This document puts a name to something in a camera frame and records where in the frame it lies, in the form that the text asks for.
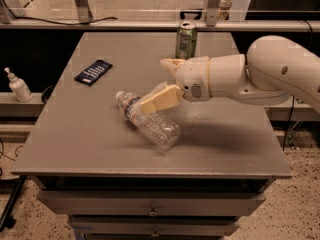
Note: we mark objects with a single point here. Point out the metal frame post left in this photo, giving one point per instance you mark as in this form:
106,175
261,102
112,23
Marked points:
83,11

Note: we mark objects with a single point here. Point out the grey lower drawer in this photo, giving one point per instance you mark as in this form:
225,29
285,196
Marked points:
153,226

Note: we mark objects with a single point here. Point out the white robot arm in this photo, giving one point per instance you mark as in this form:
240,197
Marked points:
273,69

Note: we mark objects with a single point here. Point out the black stand leg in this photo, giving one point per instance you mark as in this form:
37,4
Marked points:
12,187

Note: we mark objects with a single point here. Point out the dark blue flat packet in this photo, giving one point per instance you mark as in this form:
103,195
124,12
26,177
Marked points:
93,72

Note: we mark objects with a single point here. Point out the clear plastic water bottle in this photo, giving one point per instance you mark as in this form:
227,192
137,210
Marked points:
157,127

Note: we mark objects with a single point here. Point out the white pump dispenser bottle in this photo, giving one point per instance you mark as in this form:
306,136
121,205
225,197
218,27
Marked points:
18,87

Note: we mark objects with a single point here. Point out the grey upper drawer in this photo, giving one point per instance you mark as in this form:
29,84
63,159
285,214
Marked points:
151,203

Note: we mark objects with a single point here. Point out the grey drawer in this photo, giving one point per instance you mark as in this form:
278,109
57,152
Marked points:
151,203
153,226

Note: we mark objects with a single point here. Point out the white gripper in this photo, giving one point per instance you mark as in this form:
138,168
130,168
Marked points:
192,78

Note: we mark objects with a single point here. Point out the metal frame post right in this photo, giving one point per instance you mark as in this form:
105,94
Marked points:
212,10

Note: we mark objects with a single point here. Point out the metal frame post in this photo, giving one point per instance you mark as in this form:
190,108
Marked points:
83,11
212,10

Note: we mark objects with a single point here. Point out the green soda can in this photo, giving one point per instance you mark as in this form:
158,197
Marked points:
186,40

